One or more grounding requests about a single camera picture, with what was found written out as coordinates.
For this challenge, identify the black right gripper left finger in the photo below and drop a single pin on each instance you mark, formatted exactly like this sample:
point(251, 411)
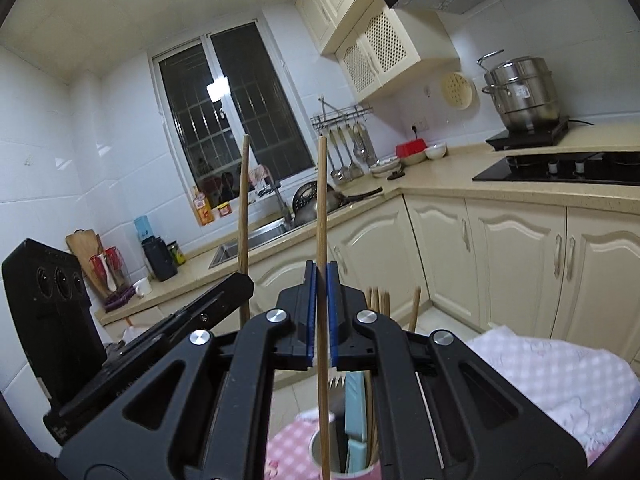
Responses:
point(201, 412)

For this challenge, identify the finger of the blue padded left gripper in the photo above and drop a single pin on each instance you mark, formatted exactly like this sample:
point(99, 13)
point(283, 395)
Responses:
point(215, 305)

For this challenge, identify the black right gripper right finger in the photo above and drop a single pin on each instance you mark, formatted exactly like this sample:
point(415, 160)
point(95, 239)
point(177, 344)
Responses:
point(442, 411)

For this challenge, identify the light wooden chopstick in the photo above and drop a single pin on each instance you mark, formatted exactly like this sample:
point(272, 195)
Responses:
point(243, 213)

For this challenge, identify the pink cylindrical utensil holder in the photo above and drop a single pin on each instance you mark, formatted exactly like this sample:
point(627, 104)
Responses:
point(338, 449)

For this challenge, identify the dark brown wooden chopstick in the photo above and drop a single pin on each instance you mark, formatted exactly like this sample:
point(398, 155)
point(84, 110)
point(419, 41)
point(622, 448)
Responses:
point(322, 317)

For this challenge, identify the cream lower kitchen cabinets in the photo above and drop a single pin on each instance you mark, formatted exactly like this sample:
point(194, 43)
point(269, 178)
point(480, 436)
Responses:
point(545, 271)

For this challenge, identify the dark kitchen window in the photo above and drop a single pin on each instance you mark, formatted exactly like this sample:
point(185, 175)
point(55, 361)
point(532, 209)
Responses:
point(220, 88)

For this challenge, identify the black electric kettle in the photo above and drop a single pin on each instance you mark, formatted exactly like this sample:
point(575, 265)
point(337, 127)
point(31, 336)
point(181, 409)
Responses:
point(160, 259)

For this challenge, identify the white mug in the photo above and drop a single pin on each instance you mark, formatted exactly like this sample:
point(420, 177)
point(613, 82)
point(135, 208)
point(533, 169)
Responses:
point(142, 287)

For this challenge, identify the stainless steel sink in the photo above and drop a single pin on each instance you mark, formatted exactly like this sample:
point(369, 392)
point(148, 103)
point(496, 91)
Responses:
point(258, 237)

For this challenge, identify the red utensil holder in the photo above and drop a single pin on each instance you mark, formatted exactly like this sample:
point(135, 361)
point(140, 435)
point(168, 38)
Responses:
point(110, 268)

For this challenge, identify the pink checkered tablecloth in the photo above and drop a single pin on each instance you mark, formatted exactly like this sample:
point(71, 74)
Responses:
point(288, 455)

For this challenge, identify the orange bottle on windowsill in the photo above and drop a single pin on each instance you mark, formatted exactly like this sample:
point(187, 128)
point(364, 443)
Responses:
point(201, 206)

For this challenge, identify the wooden cutting board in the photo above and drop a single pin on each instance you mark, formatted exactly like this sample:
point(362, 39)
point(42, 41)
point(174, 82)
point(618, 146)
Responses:
point(85, 244)

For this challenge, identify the white bear fringed cloth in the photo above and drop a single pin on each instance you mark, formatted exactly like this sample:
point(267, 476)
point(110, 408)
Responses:
point(590, 393)

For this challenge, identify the chrome faucet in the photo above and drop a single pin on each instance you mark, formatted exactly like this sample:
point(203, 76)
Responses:
point(285, 212)

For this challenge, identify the steel wok in sink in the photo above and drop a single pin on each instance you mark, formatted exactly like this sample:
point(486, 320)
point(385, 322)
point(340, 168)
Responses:
point(305, 201)

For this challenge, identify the hanging utensil rack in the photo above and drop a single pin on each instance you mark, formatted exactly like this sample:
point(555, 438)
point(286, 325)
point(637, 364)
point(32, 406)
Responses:
point(350, 151)

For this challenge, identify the white bowl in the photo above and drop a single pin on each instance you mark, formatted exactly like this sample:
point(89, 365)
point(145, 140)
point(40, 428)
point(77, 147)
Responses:
point(436, 151)

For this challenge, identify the red container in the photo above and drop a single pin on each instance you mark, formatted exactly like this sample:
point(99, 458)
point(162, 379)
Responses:
point(410, 148)

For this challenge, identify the black gas stove top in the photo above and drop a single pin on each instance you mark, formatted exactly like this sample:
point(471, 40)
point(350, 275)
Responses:
point(604, 168)

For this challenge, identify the black induction cooker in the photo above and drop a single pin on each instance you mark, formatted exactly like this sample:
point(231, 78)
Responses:
point(545, 135)

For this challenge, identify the stainless steel steamer pot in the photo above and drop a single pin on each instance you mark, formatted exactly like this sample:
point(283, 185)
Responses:
point(522, 90)

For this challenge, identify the cream upper lattice cabinet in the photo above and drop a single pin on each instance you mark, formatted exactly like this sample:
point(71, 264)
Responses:
point(379, 49)

